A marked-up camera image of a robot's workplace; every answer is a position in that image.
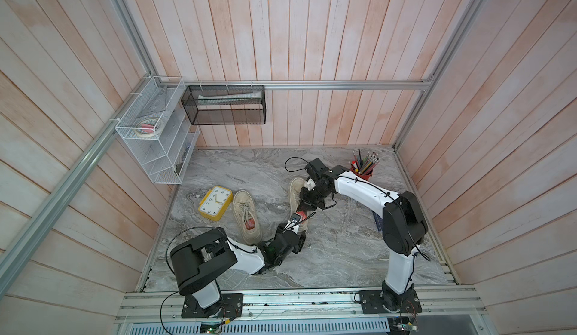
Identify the yellow alarm clock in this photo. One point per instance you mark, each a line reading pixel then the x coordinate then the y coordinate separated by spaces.
pixel 215 203

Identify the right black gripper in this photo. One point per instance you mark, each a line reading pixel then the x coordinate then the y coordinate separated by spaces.
pixel 305 205

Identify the pens and pencils bunch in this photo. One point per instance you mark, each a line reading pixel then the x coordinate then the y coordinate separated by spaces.
pixel 365 162

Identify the red insole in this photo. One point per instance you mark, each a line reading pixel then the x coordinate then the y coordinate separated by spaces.
pixel 299 217

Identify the dark blue book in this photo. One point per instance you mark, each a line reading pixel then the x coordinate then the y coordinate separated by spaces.
pixel 378 221

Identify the beige lace sneaker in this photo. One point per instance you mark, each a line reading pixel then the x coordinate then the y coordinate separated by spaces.
pixel 294 199
pixel 246 217

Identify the black mesh wall basket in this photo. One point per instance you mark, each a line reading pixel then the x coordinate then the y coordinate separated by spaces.
pixel 225 104

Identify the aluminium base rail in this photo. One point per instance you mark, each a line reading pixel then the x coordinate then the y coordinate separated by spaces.
pixel 152 307

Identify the white wire wall shelf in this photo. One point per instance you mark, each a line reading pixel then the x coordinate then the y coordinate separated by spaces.
pixel 165 158

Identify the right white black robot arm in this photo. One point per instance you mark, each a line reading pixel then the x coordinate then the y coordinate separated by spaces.
pixel 403 229

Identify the red pen cup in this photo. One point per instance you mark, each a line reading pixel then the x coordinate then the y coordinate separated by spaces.
pixel 365 176

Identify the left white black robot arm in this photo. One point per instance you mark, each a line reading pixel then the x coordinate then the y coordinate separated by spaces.
pixel 199 262

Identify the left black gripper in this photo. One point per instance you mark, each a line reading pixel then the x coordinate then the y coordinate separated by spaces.
pixel 298 248

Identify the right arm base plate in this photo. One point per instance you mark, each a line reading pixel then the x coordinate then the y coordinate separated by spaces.
pixel 381 302

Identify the tape roll in shelf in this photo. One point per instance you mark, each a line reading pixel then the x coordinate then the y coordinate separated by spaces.
pixel 149 128

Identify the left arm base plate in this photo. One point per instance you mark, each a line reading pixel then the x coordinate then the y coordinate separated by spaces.
pixel 228 306

